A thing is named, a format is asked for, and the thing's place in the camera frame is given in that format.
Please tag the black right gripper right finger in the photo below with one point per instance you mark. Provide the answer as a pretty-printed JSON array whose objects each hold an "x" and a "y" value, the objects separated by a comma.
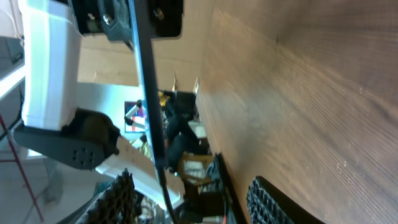
[{"x": 268, "y": 205}]

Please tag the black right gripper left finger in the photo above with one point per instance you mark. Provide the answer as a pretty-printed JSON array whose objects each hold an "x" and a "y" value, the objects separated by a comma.
[{"x": 113, "y": 205}]

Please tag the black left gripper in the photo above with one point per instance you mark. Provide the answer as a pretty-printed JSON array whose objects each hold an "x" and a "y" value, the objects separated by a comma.
[{"x": 112, "y": 18}]

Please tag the blue Galaxy smartphone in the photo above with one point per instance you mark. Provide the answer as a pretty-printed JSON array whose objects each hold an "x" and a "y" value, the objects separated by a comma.
[{"x": 140, "y": 33}]

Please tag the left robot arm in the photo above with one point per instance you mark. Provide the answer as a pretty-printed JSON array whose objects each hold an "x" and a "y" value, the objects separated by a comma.
[{"x": 54, "y": 125}]

